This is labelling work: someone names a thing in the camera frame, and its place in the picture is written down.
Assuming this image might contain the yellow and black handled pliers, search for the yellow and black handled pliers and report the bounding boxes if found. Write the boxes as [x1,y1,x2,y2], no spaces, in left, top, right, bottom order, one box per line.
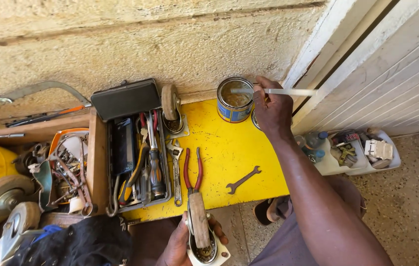
[118,142,150,206]

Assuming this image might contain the person's black sandal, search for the person's black sandal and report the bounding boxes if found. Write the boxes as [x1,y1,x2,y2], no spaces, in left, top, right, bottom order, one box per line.
[253,197,281,226]

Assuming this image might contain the person's left hand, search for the person's left hand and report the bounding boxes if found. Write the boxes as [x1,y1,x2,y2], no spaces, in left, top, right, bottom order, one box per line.
[157,211,229,266]

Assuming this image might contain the red-handled pliers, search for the red-handled pliers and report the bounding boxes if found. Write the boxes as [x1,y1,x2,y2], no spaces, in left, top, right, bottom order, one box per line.
[183,147,204,196]

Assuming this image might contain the silver adjustable wrench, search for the silver adjustable wrench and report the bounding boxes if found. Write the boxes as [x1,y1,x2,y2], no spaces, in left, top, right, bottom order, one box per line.
[166,140,184,207]

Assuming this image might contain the dark open-end spanner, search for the dark open-end spanner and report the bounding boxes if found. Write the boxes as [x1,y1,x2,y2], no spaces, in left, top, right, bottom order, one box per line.
[226,166,262,195]

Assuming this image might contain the person's grey shorts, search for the person's grey shorts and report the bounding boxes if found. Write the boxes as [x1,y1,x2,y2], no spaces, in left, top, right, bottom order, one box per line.
[249,175,367,266]

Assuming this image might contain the white cut jerrycan tray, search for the white cut jerrycan tray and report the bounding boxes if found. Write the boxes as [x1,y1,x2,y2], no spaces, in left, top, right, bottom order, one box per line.
[313,137,368,177]
[346,128,402,176]

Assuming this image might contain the white plastic electrical part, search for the white plastic electrical part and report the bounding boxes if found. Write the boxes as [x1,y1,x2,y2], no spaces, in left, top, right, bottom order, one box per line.
[364,139,394,160]

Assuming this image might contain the black flat case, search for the black flat case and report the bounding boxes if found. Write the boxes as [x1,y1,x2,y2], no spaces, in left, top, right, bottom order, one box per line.
[112,117,136,175]

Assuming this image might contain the clear bottle with blue cap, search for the clear bottle with blue cap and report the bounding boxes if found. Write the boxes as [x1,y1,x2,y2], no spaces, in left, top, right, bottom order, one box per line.
[304,131,329,149]
[301,148,326,163]

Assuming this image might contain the orange bowl of metal parts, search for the orange bowl of metal parts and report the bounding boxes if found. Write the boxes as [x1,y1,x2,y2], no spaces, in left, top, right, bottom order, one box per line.
[48,128,90,216]

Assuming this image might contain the worn caster wheel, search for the worn caster wheel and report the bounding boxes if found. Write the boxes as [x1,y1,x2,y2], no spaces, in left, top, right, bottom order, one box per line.
[185,192,231,266]
[161,84,191,141]

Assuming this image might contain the small red-handled cutters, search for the small red-handled cutters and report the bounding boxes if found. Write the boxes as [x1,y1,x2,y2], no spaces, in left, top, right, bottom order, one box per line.
[139,110,158,131]

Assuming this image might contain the black and orange hand tool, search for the black and orange hand tool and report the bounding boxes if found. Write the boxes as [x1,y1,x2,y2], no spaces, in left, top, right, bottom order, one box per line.
[5,105,87,128]

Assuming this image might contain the blue and yellow grease tin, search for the blue and yellow grease tin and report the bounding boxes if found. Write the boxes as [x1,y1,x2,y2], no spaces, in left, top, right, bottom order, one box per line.
[217,77,255,124]

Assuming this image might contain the large worn rubber wheel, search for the large worn rubber wheel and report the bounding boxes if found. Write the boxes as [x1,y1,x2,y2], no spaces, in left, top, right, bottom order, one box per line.
[0,174,36,219]

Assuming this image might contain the grey metal toolbox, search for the grey metal toolbox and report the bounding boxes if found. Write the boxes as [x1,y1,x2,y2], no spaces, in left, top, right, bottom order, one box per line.
[90,78,173,214]

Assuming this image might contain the black and orange screwdriver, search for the black and orange screwdriver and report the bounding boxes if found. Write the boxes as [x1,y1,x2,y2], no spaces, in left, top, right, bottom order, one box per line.
[145,111,166,199]

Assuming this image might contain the black cloth bag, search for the black cloth bag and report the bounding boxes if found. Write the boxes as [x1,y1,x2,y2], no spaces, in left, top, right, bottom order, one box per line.
[8,214,133,266]

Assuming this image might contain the white panelled door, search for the white panelled door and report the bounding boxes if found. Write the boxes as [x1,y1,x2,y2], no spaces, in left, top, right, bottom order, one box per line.
[283,0,419,137]

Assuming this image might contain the grey hacksaw frame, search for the grey hacksaw frame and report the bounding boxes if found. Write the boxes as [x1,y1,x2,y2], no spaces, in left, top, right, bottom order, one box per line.
[0,81,92,117]

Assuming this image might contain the white stick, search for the white stick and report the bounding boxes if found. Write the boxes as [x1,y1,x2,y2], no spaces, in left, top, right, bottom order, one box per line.
[230,88,317,97]

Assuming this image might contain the person's right hand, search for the person's right hand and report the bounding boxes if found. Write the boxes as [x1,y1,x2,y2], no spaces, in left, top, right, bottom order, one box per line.
[253,76,294,138]

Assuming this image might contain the wooden crate of scrap parts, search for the wooden crate of scrap parts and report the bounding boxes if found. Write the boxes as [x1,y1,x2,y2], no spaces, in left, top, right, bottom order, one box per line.
[0,107,110,228]

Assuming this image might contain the round metal tin lid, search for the round metal tin lid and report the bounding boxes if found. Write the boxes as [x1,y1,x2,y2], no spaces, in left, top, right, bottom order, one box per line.
[251,108,264,131]

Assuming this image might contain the grey caster with worn wheel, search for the grey caster with worn wheel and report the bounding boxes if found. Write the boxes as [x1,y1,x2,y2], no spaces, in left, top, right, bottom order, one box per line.
[0,201,42,266]

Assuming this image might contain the curved grey metal bar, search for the curved grey metal bar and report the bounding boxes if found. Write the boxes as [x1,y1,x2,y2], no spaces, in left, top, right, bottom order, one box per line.
[105,175,121,218]

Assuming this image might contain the white tape roll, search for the white tape roll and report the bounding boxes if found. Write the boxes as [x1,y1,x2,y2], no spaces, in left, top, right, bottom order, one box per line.
[69,196,85,214]

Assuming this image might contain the green metal piece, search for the green metal piece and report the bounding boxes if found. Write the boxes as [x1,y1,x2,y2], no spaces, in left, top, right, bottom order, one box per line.
[33,160,57,211]

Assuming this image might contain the worn caster wheel, grey plate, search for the worn caster wheel, grey plate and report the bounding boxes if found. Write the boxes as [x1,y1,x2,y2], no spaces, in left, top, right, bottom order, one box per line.
[161,84,191,141]

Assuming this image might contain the yellow-green metal clamp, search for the yellow-green metal clamp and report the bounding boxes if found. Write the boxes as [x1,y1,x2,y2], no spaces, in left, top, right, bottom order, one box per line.
[338,144,357,163]

